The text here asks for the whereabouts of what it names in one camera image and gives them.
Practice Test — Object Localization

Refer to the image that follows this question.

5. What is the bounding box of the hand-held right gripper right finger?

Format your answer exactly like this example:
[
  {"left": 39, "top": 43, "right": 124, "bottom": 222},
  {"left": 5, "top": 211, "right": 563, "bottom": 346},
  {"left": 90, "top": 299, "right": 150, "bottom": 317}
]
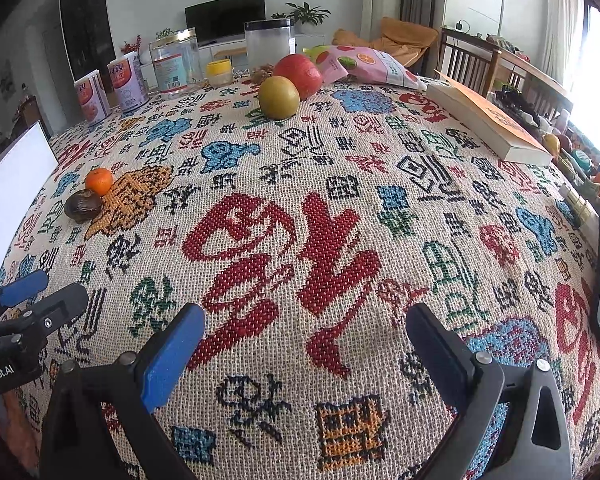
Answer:
[{"left": 405, "top": 302, "right": 573, "bottom": 480}]

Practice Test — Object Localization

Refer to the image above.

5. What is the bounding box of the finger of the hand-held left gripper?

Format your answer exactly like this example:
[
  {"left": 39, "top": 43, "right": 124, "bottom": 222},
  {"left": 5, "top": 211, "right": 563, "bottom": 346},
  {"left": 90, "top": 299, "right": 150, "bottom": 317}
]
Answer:
[
  {"left": 7, "top": 282, "right": 89, "bottom": 341},
  {"left": 0, "top": 269, "right": 50, "bottom": 325}
]

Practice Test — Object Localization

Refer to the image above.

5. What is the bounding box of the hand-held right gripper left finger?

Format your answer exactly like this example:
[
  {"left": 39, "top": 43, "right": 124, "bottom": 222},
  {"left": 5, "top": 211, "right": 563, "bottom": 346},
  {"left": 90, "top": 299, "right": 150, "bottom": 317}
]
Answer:
[{"left": 39, "top": 302, "right": 207, "bottom": 480}]

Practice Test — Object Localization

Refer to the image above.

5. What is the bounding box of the white cardboard box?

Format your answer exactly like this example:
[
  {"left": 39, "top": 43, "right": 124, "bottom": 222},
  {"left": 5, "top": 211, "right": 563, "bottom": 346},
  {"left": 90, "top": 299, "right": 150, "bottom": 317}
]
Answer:
[{"left": 0, "top": 120, "right": 60, "bottom": 293}]

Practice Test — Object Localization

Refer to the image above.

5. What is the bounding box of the dark brown round fruit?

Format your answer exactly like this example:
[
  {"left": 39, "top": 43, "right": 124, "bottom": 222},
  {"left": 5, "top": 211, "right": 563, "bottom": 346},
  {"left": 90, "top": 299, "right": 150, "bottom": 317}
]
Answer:
[{"left": 64, "top": 189, "right": 104, "bottom": 222}]

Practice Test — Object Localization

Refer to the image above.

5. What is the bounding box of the tangerine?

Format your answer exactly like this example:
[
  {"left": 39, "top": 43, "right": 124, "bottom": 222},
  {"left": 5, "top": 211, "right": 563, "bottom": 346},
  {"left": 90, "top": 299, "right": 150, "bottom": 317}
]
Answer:
[{"left": 85, "top": 167, "right": 114, "bottom": 196}]

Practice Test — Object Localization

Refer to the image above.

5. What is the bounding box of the printed woven tablecloth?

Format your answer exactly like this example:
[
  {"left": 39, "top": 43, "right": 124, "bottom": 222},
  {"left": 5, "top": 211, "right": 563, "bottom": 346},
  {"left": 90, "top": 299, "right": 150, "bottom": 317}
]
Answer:
[{"left": 0, "top": 72, "right": 600, "bottom": 480}]

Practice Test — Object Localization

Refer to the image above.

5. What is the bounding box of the tin with orange label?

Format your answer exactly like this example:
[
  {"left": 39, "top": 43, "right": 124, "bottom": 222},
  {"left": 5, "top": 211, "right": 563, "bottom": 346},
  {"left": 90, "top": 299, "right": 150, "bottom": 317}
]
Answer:
[{"left": 74, "top": 69, "right": 112, "bottom": 126}]

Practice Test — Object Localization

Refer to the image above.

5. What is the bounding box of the tin with purple label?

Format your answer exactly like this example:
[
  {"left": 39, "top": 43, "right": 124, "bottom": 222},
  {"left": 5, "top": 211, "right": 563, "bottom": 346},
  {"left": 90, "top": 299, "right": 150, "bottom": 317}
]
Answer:
[{"left": 107, "top": 51, "right": 148, "bottom": 112}]

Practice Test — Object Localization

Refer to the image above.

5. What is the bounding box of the row of small toys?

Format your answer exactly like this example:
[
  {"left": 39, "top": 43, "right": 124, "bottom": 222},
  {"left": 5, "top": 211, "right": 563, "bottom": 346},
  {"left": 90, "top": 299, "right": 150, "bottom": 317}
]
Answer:
[{"left": 487, "top": 85, "right": 600, "bottom": 223}]

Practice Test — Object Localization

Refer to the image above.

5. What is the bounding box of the paperback book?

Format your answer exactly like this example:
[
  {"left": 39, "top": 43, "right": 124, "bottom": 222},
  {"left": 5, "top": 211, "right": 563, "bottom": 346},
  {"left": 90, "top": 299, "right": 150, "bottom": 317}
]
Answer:
[{"left": 425, "top": 80, "right": 553, "bottom": 167}]

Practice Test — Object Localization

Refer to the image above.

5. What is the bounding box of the clear jar with gold lid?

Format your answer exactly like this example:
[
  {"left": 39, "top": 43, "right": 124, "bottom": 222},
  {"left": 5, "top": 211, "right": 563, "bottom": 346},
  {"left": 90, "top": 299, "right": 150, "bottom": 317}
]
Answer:
[{"left": 149, "top": 27, "right": 203, "bottom": 100}]

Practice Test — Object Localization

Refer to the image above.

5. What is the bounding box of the yellow-green round fruit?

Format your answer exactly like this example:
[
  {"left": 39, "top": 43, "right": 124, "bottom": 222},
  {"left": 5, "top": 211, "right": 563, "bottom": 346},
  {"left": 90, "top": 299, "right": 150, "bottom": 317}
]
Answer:
[{"left": 258, "top": 75, "right": 301, "bottom": 121}]

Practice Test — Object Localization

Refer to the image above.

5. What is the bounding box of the dark glass door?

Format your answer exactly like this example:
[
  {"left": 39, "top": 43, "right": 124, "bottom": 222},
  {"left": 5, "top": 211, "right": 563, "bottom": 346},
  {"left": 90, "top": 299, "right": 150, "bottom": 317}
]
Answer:
[{"left": 59, "top": 0, "right": 117, "bottom": 68}]

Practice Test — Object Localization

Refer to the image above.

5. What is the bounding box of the small jar with yellow lid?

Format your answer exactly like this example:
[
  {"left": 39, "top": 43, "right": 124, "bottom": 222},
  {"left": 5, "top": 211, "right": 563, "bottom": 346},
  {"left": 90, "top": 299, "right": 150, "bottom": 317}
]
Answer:
[{"left": 206, "top": 59, "right": 234, "bottom": 87}]

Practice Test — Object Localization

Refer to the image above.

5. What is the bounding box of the pile of nuts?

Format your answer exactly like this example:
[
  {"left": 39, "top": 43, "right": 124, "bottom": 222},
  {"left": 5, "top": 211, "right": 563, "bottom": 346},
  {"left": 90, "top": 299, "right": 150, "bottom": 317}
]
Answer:
[{"left": 250, "top": 62, "right": 278, "bottom": 84}]

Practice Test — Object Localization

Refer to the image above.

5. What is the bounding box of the wooden chair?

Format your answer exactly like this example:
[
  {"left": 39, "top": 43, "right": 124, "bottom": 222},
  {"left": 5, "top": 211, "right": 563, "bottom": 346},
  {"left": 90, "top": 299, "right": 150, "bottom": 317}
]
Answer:
[{"left": 437, "top": 26, "right": 501, "bottom": 91}]

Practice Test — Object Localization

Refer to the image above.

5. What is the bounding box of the pink snack bag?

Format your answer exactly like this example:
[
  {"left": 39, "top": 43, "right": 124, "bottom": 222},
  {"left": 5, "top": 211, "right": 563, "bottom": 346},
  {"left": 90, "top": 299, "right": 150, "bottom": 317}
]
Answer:
[{"left": 302, "top": 45, "right": 428, "bottom": 92}]

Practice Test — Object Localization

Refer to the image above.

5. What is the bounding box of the red apple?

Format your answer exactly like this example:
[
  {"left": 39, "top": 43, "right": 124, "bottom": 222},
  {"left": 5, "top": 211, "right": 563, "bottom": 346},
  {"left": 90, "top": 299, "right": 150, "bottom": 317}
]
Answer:
[{"left": 273, "top": 53, "right": 325, "bottom": 102}]

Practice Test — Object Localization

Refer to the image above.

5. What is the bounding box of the orange cushioned chair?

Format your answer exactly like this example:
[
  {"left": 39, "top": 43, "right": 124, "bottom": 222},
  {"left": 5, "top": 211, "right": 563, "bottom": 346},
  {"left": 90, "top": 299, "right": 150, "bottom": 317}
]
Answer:
[{"left": 332, "top": 16, "right": 440, "bottom": 73}]

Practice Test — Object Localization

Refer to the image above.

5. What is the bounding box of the clear jar with black lid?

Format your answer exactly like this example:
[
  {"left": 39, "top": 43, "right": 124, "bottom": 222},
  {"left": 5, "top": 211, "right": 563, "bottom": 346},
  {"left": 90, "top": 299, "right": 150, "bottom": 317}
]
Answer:
[{"left": 243, "top": 18, "right": 297, "bottom": 73}]

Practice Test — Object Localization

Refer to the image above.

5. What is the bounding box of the flat screen television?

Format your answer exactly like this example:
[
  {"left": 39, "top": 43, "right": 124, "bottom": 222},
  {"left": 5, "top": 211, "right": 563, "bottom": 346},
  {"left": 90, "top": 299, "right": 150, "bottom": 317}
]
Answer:
[{"left": 185, "top": 0, "right": 267, "bottom": 45}]

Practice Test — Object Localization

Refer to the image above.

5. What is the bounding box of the white television cabinet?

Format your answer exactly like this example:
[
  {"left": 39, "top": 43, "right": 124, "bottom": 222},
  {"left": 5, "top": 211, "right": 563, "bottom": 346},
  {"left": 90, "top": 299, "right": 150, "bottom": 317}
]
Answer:
[{"left": 197, "top": 32, "right": 327, "bottom": 61}]

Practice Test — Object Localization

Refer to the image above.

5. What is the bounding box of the white sheer curtain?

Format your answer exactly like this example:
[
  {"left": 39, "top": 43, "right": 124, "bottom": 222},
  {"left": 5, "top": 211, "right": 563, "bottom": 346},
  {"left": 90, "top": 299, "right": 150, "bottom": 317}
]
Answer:
[{"left": 545, "top": 0, "right": 588, "bottom": 86}]

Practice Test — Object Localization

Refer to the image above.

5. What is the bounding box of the large green potted plant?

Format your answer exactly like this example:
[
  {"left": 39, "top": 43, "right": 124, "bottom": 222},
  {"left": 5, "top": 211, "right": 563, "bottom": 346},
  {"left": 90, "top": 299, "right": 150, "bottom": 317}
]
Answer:
[{"left": 285, "top": 2, "right": 331, "bottom": 28}]

